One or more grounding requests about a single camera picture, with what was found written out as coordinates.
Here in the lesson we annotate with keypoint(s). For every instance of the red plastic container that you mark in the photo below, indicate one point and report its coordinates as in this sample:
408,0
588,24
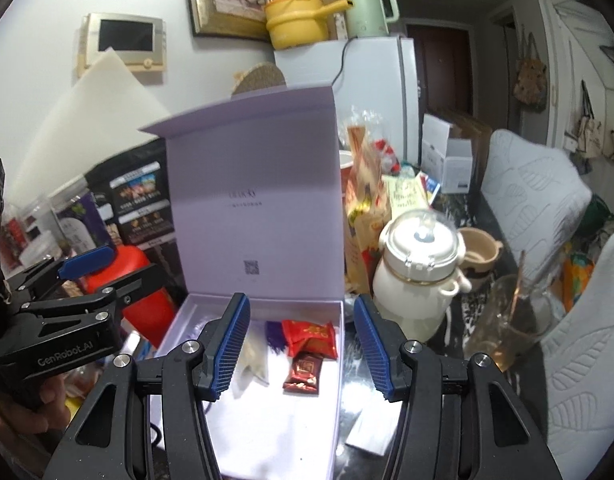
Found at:
151,316

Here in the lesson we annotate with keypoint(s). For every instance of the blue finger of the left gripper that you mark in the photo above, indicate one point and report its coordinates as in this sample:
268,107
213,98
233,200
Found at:
87,263

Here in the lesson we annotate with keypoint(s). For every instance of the yellow enamel pot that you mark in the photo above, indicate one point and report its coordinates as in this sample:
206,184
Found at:
296,23

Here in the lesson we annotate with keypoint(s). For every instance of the beige ceramic bowl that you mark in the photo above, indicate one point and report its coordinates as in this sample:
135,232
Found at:
482,251

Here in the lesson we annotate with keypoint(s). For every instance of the purple label clear jar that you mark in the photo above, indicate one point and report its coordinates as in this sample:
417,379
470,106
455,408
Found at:
78,216

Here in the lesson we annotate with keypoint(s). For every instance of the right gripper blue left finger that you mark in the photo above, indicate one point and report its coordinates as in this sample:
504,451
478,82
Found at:
199,370

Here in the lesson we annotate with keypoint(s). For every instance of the light blue leaf cushion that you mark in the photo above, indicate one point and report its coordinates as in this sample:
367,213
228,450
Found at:
579,365

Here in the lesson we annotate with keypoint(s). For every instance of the glass measuring cup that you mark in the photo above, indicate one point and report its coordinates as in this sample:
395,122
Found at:
505,344

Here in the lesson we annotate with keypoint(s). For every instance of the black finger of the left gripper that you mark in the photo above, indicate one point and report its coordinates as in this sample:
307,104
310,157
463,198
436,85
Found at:
135,286

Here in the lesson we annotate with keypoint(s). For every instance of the dark red candy packet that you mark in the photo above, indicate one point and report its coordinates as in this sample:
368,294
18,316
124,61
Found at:
304,374

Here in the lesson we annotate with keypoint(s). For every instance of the white folded tissue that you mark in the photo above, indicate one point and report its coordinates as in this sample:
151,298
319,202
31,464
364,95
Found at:
375,427

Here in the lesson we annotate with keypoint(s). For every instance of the lavender gift box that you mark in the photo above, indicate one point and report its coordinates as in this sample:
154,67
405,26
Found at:
257,207

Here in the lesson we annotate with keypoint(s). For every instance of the wall intercom panel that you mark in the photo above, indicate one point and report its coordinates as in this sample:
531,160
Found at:
139,41

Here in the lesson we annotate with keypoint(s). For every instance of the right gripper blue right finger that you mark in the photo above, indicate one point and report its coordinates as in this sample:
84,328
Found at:
404,371

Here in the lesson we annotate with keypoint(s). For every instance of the cream ceramic lidded jar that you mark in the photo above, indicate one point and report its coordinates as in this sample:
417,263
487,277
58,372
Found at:
419,272

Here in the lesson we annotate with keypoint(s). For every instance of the person's left hand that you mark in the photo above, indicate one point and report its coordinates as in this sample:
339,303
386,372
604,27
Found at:
45,410

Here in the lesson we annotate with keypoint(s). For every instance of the clear plastic packet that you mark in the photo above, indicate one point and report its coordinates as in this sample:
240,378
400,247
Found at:
252,364

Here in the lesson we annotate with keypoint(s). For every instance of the orange snack bag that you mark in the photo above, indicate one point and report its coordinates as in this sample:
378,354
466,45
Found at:
367,211

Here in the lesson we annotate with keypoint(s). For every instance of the hanging brown tote bag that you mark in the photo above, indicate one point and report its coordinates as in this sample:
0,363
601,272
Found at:
531,85

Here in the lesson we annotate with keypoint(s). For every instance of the black printed package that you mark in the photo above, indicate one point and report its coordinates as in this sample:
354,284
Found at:
131,191

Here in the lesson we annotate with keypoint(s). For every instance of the metal spoon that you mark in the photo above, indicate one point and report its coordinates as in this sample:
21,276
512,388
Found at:
517,288

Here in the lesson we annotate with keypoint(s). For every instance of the white foam board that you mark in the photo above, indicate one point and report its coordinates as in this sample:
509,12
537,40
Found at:
100,117

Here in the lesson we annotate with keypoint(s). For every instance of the far light blue cushion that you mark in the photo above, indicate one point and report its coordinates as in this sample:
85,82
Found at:
537,197

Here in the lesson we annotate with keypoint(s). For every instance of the white refrigerator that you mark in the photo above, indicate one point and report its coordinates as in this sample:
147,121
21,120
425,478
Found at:
376,74

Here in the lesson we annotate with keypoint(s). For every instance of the green electric kettle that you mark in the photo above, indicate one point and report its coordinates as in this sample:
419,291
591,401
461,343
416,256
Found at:
370,18

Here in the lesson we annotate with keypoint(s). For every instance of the white cardboard box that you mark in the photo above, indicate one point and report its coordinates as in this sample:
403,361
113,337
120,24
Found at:
445,157

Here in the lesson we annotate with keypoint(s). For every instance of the small red snack packet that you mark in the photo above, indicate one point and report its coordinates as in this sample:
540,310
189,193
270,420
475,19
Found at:
308,337

